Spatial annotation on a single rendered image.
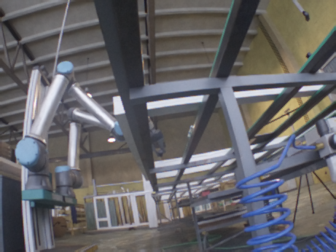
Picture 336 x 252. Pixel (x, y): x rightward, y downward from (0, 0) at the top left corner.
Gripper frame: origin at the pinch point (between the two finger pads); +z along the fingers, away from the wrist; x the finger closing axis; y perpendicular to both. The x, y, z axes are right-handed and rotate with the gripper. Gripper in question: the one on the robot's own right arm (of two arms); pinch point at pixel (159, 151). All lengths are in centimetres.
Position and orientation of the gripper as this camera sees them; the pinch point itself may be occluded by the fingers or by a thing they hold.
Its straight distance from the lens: 147.5
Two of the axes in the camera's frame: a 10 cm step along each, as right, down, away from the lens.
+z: 4.3, 8.4, 3.4
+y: -3.8, -1.7, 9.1
